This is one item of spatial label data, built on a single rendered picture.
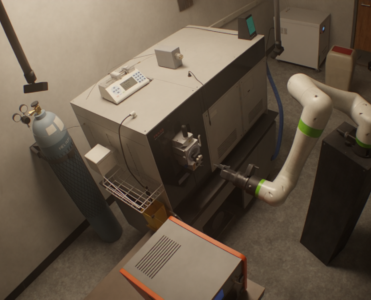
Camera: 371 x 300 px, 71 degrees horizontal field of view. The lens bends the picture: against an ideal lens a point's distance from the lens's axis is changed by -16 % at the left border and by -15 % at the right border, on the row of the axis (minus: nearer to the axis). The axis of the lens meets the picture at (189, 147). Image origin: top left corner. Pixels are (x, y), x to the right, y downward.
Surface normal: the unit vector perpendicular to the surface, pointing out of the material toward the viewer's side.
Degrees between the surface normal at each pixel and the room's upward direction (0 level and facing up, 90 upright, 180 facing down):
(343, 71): 93
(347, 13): 90
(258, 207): 0
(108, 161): 90
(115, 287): 0
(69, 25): 90
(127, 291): 0
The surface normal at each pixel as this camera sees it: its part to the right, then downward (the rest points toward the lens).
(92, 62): 0.78, 0.32
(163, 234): -0.17, -0.72
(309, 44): -0.61, 0.61
